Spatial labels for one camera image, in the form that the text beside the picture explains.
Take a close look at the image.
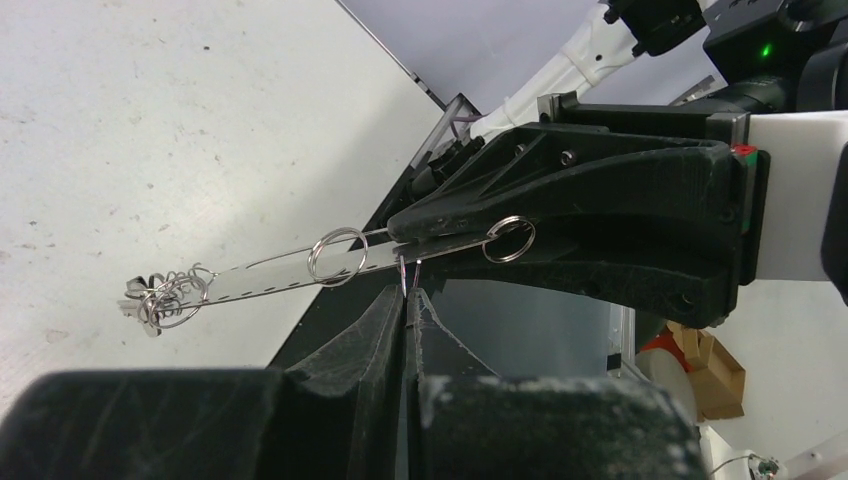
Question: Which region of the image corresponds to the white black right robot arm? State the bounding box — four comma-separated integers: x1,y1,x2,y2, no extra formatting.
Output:
387,1,847,328

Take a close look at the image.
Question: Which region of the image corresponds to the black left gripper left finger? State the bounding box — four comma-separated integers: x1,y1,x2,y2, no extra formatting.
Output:
1,286,405,479

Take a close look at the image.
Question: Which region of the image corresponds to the cardboard box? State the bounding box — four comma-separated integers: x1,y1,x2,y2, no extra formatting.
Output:
667,322,746,421

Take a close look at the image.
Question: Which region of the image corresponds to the small silver key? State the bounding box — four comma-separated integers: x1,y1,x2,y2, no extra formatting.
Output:
117,276,163,338

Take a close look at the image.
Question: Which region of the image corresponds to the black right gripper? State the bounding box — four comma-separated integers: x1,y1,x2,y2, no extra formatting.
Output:
387,91,772,328

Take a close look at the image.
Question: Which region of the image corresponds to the small split ring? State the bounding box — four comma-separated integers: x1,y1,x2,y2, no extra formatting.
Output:
481,215,537,265
306,226,370,288

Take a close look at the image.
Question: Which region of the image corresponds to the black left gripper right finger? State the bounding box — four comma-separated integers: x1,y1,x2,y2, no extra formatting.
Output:
406,288,706,479

